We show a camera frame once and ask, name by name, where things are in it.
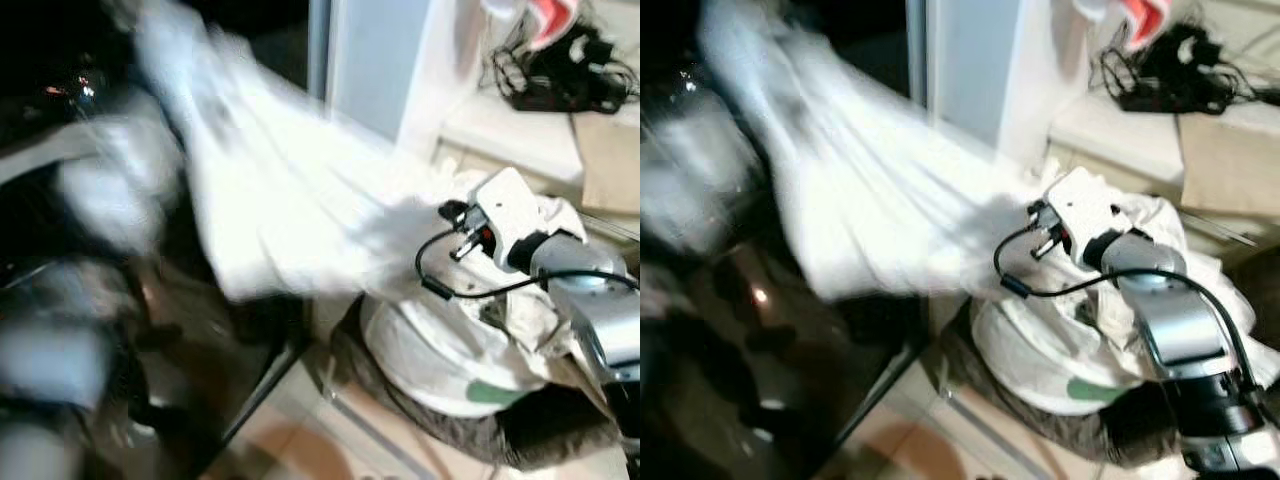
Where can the white cloth garment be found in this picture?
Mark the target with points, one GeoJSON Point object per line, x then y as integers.
{"type": "Point", "coordinates": [860, 170]}
{"type": "Point", "coordinates": [270, 170]}

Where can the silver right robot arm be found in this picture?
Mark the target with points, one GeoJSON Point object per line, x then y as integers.
{"type": "Point", "coordinates": [1180, 320]}
{"type": "Point", "coordinates": [605, 315]}

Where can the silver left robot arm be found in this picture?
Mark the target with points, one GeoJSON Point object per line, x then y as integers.
{"type": "Point", "coordinates": [50, 375]}

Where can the dark washing machine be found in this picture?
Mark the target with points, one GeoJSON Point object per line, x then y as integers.
{"type": "Point", "coordinates": [200, 340]}
{"type": "Point", "coordinates": [800, 370]}

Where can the brown cardboard piece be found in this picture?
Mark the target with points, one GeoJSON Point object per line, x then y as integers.
{"type": "Point", "coordinates": [1235, 165]}
{"type": "Point", "coordinates": [610, 165]}

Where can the dark brown laundry basket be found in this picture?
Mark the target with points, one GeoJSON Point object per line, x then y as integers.
{"type": "Point", "coordinates": [1120, 430]}
{"type": "Point", "coordinates": [520, 435]}

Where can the red and white item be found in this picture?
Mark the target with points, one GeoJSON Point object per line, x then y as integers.
{"type": "Point", "coordinates": [545, 20]}
{"type": "Point", "coordinates": [1140, 18]}

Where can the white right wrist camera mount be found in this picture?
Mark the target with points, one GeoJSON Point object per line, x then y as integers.
{"type": "Point", "coordinates": [510, 215]}
{"type": "Point", "coordinates": [1085, 212]}

